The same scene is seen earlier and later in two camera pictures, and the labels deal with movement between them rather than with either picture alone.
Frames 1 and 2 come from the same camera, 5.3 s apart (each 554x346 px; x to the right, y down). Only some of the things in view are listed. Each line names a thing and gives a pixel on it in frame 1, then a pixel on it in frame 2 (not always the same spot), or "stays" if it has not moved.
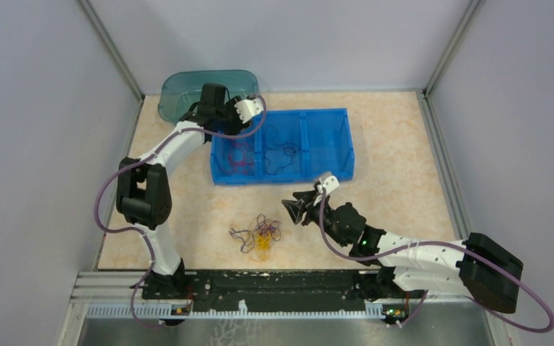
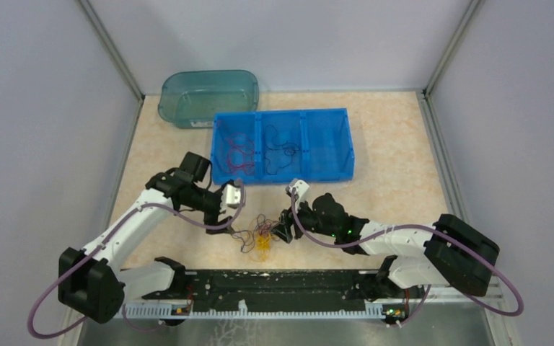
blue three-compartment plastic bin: [288, 147] stays
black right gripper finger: [304, 194] → [286, 217]
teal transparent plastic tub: [179, 90] stays
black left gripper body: [230, 122] → [208, 202]
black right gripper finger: [294, 209] → [283, 231]
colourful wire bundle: [260, 236] stays
